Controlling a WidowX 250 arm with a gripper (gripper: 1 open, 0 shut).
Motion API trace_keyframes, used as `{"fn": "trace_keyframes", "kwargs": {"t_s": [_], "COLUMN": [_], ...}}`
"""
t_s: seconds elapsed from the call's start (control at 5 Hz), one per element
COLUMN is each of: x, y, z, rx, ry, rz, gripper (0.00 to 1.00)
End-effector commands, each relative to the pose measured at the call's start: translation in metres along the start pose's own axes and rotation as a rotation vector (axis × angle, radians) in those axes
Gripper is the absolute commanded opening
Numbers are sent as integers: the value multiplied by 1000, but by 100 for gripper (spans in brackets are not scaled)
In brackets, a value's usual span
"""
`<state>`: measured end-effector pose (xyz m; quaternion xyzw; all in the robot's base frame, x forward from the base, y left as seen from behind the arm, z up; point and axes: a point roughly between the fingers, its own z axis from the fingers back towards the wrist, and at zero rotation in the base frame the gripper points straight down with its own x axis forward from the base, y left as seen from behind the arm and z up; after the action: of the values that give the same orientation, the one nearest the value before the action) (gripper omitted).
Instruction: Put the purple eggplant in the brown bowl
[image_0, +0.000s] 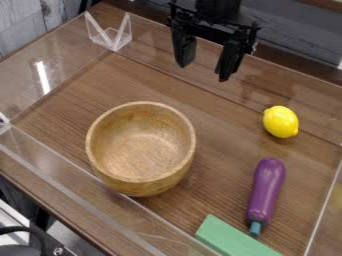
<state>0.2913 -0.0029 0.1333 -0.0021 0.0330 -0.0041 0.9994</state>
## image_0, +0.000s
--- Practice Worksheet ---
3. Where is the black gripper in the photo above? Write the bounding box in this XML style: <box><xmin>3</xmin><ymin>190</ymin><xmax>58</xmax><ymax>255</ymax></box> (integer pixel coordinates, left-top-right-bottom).
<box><xmin>169</xmin><ymin>0</ymin><xmax>261</xmax><ymax>82</ymax></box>

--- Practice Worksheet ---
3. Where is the purple toy eggplant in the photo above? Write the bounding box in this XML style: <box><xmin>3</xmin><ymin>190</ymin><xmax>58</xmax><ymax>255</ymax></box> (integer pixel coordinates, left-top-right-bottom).
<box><xmin>246</xmin><ymin>157</ymin><xmax>286</xmax><ymax>237</ymax></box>

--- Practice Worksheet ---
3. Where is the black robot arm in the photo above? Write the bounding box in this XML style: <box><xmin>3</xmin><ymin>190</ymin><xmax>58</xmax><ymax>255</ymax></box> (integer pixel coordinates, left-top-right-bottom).
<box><xmin>167</xmin><ymin>0</ymin><xmax>262</xmax><ymax>82</ymax></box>

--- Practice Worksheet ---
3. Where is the brown wooden bowl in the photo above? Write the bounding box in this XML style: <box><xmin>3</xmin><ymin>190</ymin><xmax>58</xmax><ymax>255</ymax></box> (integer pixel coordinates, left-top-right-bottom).
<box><xmin>86</xmin><ymin>101</ymin><xmax>197</xmax><ymax>197</ymax></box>

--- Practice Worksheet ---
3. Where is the yellow toy lemon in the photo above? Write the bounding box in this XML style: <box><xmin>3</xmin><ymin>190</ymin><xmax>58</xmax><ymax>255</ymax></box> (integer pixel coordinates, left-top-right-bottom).
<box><xmin>264</xmin><ymin>106</ymin><xmax>300</xmax><ymax>139</ymax></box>

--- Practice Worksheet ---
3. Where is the green foam block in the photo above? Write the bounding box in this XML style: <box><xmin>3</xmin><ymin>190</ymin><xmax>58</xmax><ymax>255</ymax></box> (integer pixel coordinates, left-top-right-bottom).
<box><xmin>195</xmin><ymin>214</ymin><xmax>284</xmax><ymax>256</ymax></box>

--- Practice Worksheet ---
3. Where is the clear acrylic corner bracket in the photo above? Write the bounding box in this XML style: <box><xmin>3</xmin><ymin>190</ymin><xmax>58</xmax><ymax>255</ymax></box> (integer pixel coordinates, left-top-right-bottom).
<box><xmin>85</xmin><ymin>12</ymin><xmax>133</xmax><ymax>52</ymax></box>

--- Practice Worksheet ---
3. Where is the clear acrylic tray wall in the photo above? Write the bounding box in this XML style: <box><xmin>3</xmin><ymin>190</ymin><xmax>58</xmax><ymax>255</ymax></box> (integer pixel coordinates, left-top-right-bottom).
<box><xmin>0</xmin><ymin>4</ymin><xmax>342</xmax><ymax>256</ymax></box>

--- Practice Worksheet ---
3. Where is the black cable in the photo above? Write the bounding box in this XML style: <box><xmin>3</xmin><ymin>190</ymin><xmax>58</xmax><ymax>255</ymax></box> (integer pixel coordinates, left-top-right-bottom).
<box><xmin>0</xmin><ymin>225</ymin><xmax>51</xmax><ymax>256</ymax></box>

